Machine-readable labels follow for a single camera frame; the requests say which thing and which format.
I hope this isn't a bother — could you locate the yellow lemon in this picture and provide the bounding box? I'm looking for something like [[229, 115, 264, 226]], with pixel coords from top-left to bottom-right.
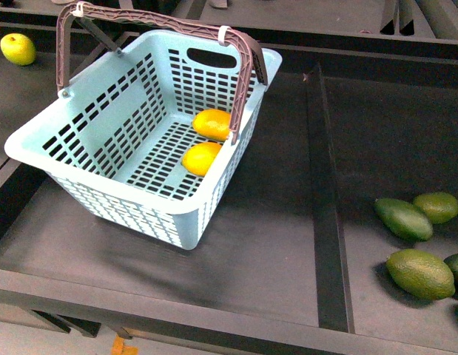
[[181, 142, 222, 177]]

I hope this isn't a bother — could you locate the brown basket handle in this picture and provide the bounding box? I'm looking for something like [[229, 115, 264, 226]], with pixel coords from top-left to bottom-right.
[[55, 1, 269, 145]]

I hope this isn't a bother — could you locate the light blue plastic basket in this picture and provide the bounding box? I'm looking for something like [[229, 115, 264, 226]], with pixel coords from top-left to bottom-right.
[[4, 30, 267, 250]]

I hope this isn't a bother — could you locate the black fruit display tray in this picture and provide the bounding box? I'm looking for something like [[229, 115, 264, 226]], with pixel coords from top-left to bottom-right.
[[0, 30, 357, 354]]

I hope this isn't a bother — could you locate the yellow green mango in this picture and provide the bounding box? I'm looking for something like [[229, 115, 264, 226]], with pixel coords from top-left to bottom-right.
[[0, 33, 36, 66]]

